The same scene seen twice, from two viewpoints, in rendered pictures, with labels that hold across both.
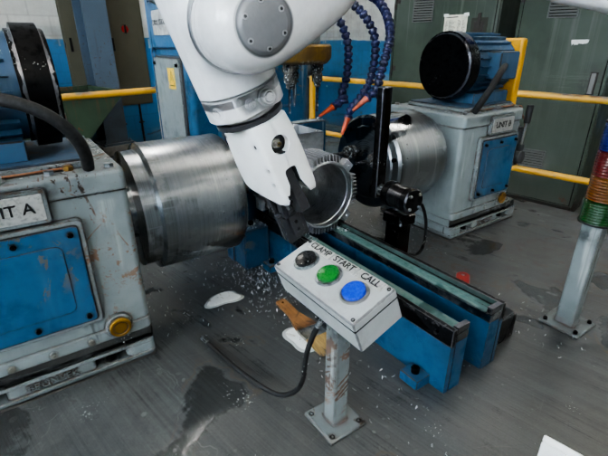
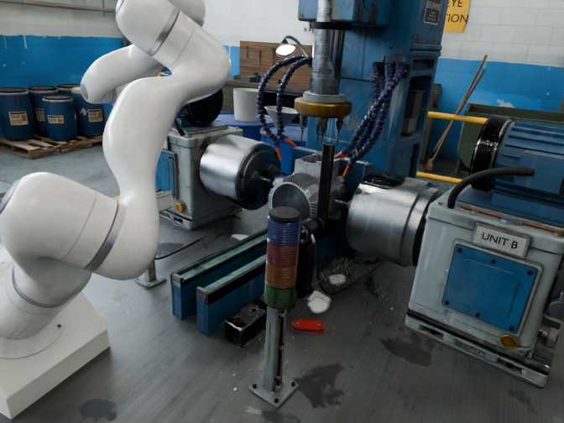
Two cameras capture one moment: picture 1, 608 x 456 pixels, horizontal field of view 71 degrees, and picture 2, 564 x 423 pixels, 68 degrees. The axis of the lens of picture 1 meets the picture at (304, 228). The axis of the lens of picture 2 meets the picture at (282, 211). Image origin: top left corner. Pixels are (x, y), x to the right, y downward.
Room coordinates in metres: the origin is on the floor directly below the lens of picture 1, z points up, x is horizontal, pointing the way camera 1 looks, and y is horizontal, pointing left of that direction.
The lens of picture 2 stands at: (0.50, -1.21, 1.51)
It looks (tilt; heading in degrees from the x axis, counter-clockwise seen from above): 23 degrees down; 71
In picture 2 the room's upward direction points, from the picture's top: 3 degrees clockwise
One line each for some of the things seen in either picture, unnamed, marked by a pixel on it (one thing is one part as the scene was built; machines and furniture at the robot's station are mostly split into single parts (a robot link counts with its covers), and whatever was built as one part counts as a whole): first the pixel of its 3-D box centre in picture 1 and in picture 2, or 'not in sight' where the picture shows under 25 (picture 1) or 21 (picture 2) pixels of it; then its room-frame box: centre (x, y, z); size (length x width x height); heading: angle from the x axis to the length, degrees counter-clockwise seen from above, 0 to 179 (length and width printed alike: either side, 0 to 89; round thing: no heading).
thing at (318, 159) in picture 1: (301, 185); (308, 199); (1.00, 0.01, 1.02); 0.20 x 0.19 x 0.19; 35
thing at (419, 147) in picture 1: (397, 156); (403, 221); (1.19, -0.27, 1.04); 0.41 x 0.25 x 0.25; 125
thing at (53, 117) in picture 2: not in sight; (54, 117); (-0.63, 4.98, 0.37); 1.20 x 0.80 x 0.74; 41
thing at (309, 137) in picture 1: (292, 144); (316, 169); (1.04, 0.03, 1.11); 0.12 x 0.11 x 0.07; 35
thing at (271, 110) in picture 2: not in sight; (281, 125); (1.42, 1.62, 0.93); 0.25 x 0.24 x 0.25; 46
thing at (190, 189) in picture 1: (156, 204); (232, 169); (0.80, 0.30, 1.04); 0.37 x 0.25 x 0.25; 125
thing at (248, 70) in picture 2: not in sight; (285, 96); (2.49, 4.80, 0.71); 2.21 x 0.95 x 1.43; 136
